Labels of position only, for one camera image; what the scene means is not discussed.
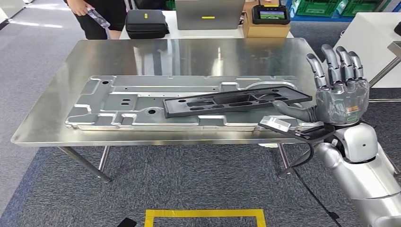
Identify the long white table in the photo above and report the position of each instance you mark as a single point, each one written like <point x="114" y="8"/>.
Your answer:
<point x="203" y="33"/>

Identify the person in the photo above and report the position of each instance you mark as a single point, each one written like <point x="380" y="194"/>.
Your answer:
<point x="106" y="12"/>

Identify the small steel side table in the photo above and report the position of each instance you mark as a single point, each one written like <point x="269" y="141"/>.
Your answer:
<point x="395" y="48"/>

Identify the white cabinet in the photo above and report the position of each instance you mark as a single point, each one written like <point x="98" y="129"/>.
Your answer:
<point x="9" y="6"/>

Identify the black plastic panel part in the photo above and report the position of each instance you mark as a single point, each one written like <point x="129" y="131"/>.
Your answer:
<point x="175" y="108"/>

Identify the stainless steel workbench table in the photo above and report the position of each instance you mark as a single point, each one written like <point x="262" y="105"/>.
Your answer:
<point x="188" y="56"/>

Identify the brown cardboard box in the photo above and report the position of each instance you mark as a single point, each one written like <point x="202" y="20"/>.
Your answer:
<point x="266" y="31"/>

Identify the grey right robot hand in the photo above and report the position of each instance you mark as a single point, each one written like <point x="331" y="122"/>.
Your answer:
<point x="341" y="103"/>

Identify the black zip case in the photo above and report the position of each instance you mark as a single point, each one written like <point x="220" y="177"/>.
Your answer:
<point x="147" y="25"/>

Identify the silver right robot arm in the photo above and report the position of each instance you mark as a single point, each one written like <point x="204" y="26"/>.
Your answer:
<point x="363" y="175"/>

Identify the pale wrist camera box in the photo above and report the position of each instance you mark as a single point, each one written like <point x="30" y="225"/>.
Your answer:
<point x="275" y="123"/>

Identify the black left robot foot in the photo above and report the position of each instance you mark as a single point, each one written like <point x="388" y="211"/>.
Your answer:
<point x="127" y="223"/>

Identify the person's hand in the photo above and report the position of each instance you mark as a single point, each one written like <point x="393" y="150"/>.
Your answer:
<point x="78" y="6"/>

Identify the black bag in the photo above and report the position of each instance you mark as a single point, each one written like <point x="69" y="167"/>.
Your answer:
<point x="398" y="28"/>

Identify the green plastic crate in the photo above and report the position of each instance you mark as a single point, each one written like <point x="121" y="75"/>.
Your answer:
<point x="316" y="7"/>
<point x="366" y="6"/>

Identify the yellow floor tape square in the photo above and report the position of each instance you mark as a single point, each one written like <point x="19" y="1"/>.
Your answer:
<point x="203" y="213"/>

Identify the black controller with screen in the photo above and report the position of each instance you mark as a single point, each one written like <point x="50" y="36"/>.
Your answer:
<point x="271" y="14"/>

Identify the white plastic device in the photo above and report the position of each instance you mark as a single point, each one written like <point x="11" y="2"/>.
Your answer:
<point x="268" y="145"/>

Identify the grey laptop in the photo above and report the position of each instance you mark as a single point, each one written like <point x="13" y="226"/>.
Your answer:
<point x="210" y="12"/>

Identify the patterned clear strip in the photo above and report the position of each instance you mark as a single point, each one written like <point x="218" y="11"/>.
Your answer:
<point x="98" y="18"/>

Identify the large stamped metal plate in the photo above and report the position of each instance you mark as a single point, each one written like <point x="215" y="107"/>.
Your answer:
<point x="103" y="106"/>

